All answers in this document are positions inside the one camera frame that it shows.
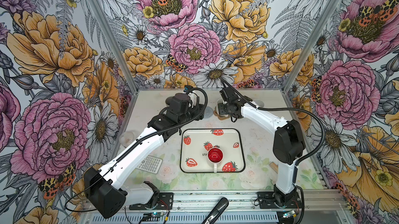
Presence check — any white strawberry print tray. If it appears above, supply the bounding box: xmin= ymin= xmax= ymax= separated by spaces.
xmin=180 ymin=128 xmax=246 ymax=174

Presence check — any aluminium front rail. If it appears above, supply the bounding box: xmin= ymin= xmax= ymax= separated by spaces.
xmin=160 ymin=189 xmax=348 ymax=212

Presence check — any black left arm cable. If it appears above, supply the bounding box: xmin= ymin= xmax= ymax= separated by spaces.
xmin=63 ymin=86 xmax=209 ymax=214

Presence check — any cork paw print coaster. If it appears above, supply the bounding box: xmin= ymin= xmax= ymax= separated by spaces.
xmin=215 ymin=113 xmax=230 ymax=121

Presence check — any light blue mug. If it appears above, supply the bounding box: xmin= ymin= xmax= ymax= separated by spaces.
xmin=254 ymin=99 xmax=265 ymax=108

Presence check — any grey metal mug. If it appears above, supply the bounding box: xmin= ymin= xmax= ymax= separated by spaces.
xmin=165 ymin=96 xmax=176 ymax=106

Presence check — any wooden stick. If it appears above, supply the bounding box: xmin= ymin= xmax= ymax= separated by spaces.
xmin=269 ymin=162 xmax=278 ymax=174

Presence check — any grey woven round coaster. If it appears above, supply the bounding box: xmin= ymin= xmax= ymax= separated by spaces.
xmin=204 ymin=106 xmax=214 ymax=119

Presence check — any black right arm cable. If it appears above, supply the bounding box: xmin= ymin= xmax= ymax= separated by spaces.
xmin=221 ymin=78 xmax=326 ymax=224

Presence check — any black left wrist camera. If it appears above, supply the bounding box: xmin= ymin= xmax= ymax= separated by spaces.
xmin=168 ymin=93 xmax=192 ymax=115

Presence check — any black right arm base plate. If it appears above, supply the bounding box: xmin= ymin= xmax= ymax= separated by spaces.
xmin=256 ymin=191 xmax=302 ymax=209

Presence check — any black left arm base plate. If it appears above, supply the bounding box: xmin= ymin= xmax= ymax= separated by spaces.
xmin=128 ymin=192 xmax=174 ymax=211

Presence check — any white scientific calculator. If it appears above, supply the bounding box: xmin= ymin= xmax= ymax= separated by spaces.
xmin=137 ymin=156 xmax=163 ymax=174

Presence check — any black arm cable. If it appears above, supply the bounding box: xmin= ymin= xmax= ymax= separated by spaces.
xmin=63 ymin=86 xmax=209 ymax=214
xmin=221 ymin=78 xmax=326 ymax=224

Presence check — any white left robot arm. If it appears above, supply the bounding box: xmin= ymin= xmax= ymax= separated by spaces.
xmin=84 ymin=105 xmax=205 ymax=219

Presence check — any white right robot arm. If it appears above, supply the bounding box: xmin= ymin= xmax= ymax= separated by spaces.
xmin=218 ymin=87 xmax=305 ymax=208

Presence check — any black handheld device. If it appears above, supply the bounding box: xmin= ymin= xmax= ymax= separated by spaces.
xmin=202 ymin=197 xmax=229 ymax=224

